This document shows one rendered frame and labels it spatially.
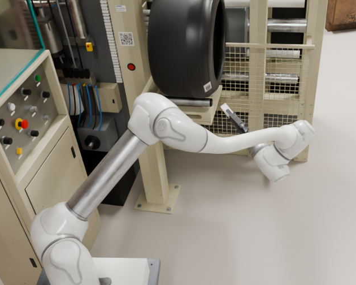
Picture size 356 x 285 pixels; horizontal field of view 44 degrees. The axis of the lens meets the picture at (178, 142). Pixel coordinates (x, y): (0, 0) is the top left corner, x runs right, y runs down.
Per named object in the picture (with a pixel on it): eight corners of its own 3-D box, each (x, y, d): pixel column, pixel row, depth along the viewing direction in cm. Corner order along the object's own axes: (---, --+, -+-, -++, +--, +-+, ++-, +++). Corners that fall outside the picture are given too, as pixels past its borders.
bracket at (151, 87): (141, 112, 235) (138, 96, 229) (160, 74, 265) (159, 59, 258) (147, 112, 234) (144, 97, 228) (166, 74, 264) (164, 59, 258)
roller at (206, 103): (147, 104, 236) (146, 98, 233) (149, 99, 239) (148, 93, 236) (211, 108, 228) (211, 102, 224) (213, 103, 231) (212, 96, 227)
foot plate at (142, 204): (134, 209, 296) (133, 207, 295) (145, 181, 316) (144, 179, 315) (172, 214, 290) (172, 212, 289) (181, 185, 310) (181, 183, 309)
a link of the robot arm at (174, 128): (214, 130, 155) (192, 113, 165) (178, 117, 143) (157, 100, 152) (196, 162, 158) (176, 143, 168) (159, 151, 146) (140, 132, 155)
